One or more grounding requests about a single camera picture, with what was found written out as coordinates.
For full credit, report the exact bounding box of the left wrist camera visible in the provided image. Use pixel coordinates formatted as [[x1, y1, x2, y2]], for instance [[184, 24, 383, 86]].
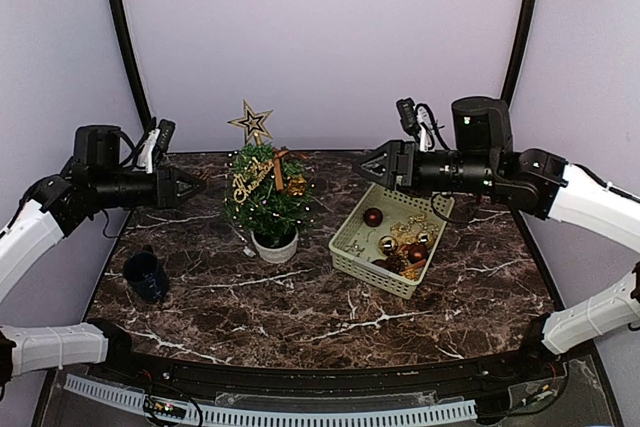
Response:
[[155, 119, 176, 154]]

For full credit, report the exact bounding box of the grey slotted cable duct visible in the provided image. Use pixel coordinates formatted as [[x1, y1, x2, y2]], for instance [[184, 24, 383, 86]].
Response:
[[64, 374, 478, 426]]

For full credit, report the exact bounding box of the beige perforated plastic basket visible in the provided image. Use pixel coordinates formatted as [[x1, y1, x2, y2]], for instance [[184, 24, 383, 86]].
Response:
[[329, 184, 455, 299]]

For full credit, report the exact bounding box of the gold bauble ornament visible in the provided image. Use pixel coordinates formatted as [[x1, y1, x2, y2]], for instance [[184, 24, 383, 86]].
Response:
[[416, 232, 434, 247], [378, 235, 399, 256]]

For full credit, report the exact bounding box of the black front table rail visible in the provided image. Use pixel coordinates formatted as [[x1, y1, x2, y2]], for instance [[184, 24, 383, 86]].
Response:
[[89, 319, 568, 398]]

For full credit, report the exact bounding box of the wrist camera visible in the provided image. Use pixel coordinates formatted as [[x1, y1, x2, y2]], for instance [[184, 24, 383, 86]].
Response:
[[155, 119, 176, 154], [396, 98, 420, 137]]

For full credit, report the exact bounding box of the gold tinsel garland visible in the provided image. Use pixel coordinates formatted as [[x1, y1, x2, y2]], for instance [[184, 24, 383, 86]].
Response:
[[390, 214, 440, 249]]

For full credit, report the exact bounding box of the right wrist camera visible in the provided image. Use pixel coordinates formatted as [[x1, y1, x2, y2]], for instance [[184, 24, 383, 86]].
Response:
[[396, 98, 420, 137]]

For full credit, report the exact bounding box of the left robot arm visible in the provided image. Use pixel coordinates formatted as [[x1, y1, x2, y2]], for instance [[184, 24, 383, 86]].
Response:
[[1, 119, 206, 384]]

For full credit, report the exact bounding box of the dark blue cup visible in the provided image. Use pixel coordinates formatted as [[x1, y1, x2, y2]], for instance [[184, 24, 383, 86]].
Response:
[[122, 245, 169, 304]]

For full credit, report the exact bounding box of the right black frame post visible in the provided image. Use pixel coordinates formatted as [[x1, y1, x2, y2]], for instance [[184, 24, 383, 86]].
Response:
[[500, 0, 536, 106]]

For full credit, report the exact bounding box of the left black frame post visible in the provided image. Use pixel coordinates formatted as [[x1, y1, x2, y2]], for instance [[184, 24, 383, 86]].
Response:
[[108, 0, 154, 135]]

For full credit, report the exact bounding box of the fairy light string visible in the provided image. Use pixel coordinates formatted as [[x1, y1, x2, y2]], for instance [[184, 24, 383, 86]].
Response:
[[224, 146, 316, 243]]

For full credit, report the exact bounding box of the small green christmas tree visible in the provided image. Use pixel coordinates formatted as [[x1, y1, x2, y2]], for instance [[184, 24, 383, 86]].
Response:
[[224, 143, 311, 264]]

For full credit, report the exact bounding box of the brown ribbon cinnamon stick ornament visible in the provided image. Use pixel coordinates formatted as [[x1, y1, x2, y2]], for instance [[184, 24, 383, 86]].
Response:
[[272, 147, 307, 192]]

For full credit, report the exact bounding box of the gold merry christmas sign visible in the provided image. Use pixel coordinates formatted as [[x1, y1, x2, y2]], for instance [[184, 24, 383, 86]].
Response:
[[232, 158, 274, 204]]

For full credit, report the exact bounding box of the black frame post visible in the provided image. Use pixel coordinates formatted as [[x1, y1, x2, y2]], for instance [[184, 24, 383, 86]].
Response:
[[108, 0, 154, 135], [500, 0, 536, 106]]

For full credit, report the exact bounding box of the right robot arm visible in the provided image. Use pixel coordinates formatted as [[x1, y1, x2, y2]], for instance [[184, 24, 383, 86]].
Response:
[[353, 96, 639, 381]]

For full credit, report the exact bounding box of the gold star tree topper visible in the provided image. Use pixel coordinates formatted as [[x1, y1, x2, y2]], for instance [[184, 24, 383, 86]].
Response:
[[228, 99, 273, 145]]

